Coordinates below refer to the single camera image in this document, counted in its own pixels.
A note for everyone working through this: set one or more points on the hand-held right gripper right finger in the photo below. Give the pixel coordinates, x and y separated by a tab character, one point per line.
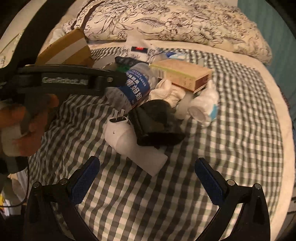
209	185

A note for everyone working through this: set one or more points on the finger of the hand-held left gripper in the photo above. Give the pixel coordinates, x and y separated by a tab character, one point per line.
101	89
111	73

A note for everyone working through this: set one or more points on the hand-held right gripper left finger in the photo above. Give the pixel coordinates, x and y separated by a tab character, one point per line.
85	183

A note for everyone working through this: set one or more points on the clear water bottle blue label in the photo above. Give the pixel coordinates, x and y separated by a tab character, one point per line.
136	89

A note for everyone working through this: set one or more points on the brown cardboard box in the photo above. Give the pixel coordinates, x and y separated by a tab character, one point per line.
67	46

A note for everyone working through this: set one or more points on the white rabbit toy blue star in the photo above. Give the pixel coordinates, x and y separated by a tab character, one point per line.
203	104

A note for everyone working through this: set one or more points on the person's left hand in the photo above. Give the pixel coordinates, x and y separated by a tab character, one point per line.
31	143

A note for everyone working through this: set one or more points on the small green item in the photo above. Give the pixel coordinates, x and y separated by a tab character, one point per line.
123	68

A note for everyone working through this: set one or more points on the black patterned pouch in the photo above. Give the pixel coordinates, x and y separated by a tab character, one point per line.
124	60

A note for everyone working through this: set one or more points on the white garment with red label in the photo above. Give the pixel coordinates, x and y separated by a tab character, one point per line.
138	44

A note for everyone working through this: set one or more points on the green white checkered blanket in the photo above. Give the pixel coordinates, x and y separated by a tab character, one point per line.
231	139

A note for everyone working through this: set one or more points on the white sock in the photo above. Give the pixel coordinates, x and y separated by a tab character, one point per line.
166	92

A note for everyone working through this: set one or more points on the white plug-in device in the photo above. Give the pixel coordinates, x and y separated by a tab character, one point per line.
129	143

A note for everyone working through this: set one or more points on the black cloth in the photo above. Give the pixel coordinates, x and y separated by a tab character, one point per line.
155	122

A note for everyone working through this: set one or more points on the blue white tissue packet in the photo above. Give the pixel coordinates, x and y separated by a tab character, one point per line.
174	55

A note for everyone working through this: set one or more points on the beige paper carton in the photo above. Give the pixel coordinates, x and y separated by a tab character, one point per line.
182	74

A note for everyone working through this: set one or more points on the floral white duvet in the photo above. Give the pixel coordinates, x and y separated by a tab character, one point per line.
185	23

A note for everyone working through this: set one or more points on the teal curtain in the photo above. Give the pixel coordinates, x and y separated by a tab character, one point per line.
277	39

